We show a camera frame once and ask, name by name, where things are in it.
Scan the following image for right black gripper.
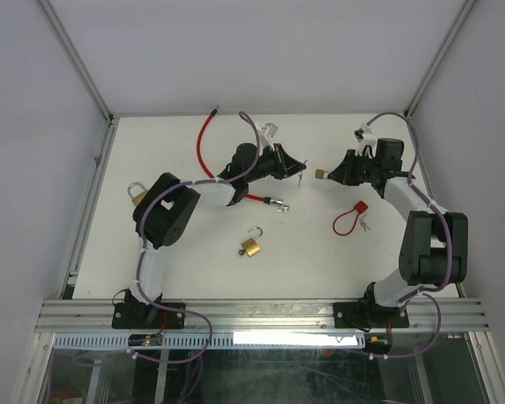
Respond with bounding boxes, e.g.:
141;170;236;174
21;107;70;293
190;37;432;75
327;148;380;186

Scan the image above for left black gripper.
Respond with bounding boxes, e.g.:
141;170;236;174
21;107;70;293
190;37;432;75
246;144;307;184

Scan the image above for silver keys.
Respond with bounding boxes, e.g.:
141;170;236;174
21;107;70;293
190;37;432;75
359;215;370;231

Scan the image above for small brass padlock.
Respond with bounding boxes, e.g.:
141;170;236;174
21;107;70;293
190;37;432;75
295;160;328;188

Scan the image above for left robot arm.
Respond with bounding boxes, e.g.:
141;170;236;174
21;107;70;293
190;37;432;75
125;143;306;327

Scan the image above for closed brass padlock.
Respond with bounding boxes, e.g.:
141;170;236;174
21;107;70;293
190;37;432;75
127;182;149;206

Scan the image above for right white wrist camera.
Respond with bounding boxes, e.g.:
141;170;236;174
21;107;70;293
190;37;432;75
354;123;376;156

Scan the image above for thick red cable lock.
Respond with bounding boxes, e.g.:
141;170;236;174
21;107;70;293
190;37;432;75
195;104;290;213

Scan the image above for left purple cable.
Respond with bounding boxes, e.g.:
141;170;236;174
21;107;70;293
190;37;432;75
135;111;263;304

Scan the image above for purple cable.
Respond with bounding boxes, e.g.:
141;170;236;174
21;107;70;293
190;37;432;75
135;111;263;304
364;112;454;304

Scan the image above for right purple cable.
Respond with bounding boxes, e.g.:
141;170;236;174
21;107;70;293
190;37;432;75
364;112;454;304

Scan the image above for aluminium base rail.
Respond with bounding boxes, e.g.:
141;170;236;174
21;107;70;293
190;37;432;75
35;296;491;333

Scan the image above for white slotted cable duct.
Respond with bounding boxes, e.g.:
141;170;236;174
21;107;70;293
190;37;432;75
54;331;365;351

